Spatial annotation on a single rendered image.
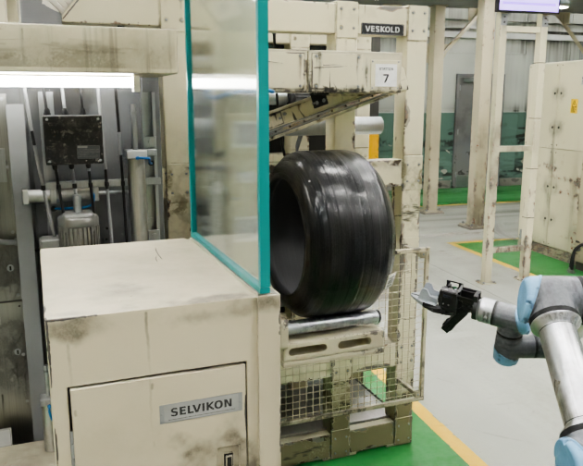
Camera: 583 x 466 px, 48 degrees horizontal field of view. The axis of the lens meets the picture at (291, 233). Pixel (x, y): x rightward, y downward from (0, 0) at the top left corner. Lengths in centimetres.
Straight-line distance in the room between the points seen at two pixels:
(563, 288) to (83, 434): 112
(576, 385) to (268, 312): 71
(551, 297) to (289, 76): 117
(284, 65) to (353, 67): 27
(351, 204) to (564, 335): 72
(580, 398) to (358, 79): 138
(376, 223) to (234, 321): 91
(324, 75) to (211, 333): 139
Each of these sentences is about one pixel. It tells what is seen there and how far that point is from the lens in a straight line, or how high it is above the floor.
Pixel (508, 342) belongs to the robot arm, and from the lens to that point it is 204.
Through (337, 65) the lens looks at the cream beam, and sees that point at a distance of 239.
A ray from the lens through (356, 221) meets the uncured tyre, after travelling 196.
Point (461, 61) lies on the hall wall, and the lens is 1270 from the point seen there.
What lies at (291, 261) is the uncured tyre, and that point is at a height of 102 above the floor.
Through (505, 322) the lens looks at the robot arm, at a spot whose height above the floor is 98.
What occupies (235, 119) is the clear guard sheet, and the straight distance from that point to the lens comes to 127.
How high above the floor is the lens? 161
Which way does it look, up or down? 11 degrees down
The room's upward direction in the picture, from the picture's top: straight up
